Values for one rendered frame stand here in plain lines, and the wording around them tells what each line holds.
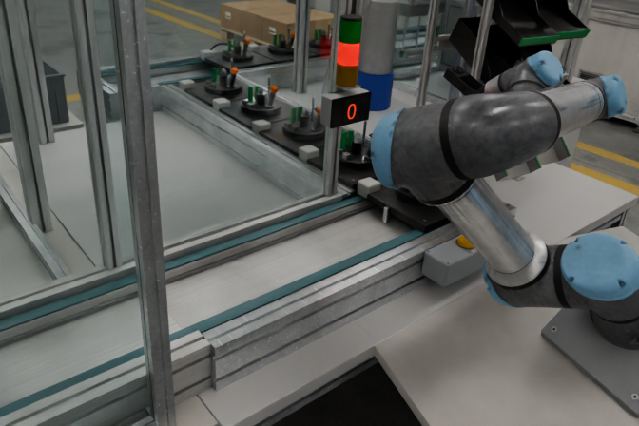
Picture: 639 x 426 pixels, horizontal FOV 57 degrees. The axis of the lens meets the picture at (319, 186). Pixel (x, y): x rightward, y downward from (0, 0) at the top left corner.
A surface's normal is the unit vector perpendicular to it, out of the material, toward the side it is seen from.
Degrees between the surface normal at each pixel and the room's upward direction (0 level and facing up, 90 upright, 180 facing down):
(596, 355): 46
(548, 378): 0
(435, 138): 74
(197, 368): 90
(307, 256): 0
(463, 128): 64
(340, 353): 0
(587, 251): 42
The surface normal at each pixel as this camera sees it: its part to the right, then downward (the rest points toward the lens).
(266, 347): 0.63, 0.39
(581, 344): -0.61, -0.51
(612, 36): -0.73, 0.27
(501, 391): 0.06, -0.89
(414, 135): -0.65, -0.18
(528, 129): 0.36, 0.07
